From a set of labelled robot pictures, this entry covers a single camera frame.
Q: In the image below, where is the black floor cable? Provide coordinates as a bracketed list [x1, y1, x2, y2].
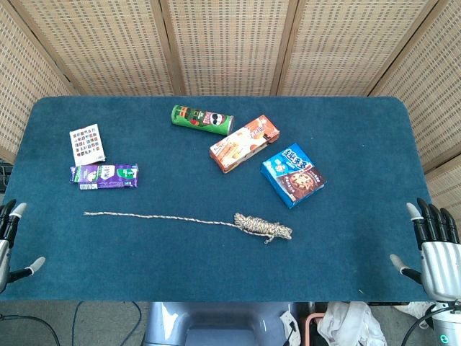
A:
[0, 313, 61, 346]

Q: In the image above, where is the white crumpled cloth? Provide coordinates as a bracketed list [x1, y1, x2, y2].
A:
[316, 301, 388, 346]

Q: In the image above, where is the beige speckled rope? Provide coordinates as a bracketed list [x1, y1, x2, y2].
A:
[83, 211, 293, 244]

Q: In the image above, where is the pink stool frame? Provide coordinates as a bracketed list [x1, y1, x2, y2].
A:
[304, 311, 327, 346]

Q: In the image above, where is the black device on floor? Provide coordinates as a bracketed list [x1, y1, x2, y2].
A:
[0, 164, 14, 194]

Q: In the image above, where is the white shoe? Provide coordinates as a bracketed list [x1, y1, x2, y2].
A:
[394, 301, 435, 320]

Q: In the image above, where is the white spotted slipper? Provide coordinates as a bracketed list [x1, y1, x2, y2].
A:
[279, 309, 302, 345]

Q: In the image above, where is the orange snack box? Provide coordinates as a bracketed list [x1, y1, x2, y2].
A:
[209, 114, 281, 174]

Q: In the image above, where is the grey-blue robot torso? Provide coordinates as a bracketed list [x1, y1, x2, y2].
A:
[143, 301, 303, 346]

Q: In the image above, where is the green Pringles can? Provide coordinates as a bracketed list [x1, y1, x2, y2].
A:
[171, 105, 236, 136]

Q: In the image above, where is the woven bamboo folding screen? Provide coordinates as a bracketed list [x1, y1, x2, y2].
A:
[0, 0, 461, 224]

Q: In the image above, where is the white picture card box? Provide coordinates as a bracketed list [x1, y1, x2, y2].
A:
[68, 123, 107, 167]

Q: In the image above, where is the blue chocolate cookie box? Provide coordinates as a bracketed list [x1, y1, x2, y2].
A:
[261, 143, 328, 210]

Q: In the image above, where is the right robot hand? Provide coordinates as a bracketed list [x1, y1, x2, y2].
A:
[390, 197, 461, 303]

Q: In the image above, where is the purple drink carton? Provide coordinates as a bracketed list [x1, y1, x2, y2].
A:
[69, 163, 140, 191]

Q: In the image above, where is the dark blue floor cable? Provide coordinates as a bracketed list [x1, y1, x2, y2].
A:
[71, 301, 142, 346]

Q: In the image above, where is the blue felt table cover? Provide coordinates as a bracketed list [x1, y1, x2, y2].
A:
[0, 95, 435, 303]

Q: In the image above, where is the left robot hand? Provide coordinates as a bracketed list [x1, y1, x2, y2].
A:
[0, 198, 47, 293]

